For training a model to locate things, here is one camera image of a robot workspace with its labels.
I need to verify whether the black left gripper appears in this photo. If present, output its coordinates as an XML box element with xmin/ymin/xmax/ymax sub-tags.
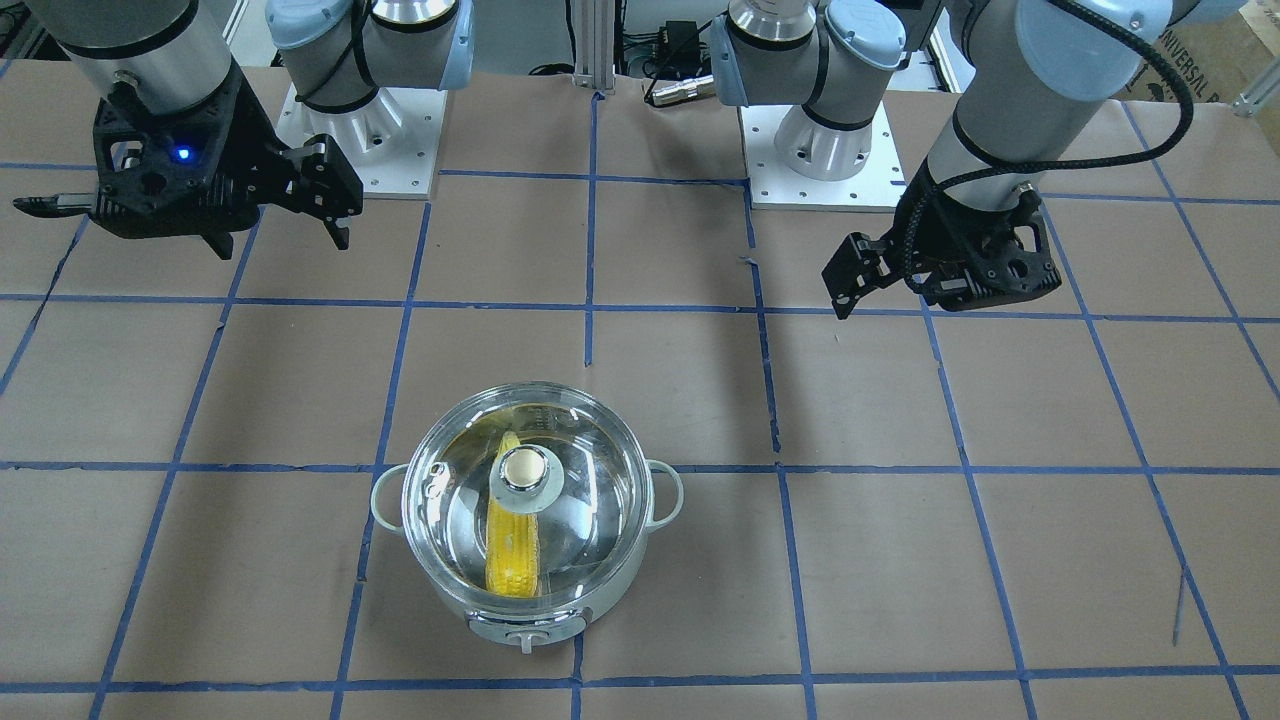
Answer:
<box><xmin>822</xmin><ymin>184</ymin><xmax>1046</xmax><ymax>322</ymax></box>

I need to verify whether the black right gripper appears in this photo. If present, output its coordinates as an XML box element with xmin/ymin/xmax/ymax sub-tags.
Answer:
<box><xmin>198</xmin><ymin>100</ymin><xmax>364</xmax><ymax>261</ymax></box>

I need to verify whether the glass pot lid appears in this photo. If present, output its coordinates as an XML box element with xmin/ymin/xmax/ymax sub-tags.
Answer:
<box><xmin>403</xmin><ymin>386</ymin><xmax>652</xmax><ymax>611</ymax></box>

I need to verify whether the yellow corn cob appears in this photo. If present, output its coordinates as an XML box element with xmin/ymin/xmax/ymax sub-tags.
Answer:
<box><xmin>485</xmin><ymin>430</ymin><xmax>547</xmax><ymax>598</ymax></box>

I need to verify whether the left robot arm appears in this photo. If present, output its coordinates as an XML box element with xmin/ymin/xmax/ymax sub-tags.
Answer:
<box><xmin>707</xmin><ymin>1</ymin><xmax>1242</xmax><ymax>319</ymax></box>

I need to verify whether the grey-green cooking pot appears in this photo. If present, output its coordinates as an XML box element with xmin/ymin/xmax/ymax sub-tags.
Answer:
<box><xmin>370</xmin><ymin>386</ymin><xmax>685</xmax><ymax>655</ymax></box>

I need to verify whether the black power adapter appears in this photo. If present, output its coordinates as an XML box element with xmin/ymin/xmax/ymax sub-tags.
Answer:
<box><xmin>655</xmin><ymin>20</ymin><xmax>701</xmax><ymax>64</ymax></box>

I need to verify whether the cardboard box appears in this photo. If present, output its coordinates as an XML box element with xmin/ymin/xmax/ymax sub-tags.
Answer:
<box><xmin>1152</xmin><ymin>1</ymin><xmax>1277</xmax><ymax>104</ymax></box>

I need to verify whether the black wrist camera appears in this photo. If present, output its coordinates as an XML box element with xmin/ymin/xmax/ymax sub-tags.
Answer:
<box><xmin>13</xmin><ymin>65</ymin><xmax>257</xmax><ymax>240</ymax></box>

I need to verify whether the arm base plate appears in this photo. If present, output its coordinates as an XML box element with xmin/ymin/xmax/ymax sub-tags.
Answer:
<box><xmin>739</xmin><ymin>104</ymin><xmax>908</xmax><ymax>213</ymax></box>
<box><xmin>276</xmin><ymin>88</ymin><xmax>451</xmax><ymax>200</ymax></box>

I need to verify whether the aluminium frame post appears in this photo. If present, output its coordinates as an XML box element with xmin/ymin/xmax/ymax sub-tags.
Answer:
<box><xmin>567</xmin><ymin>1</ymin><xmax>625</xmax><ymax>97</ymax></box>

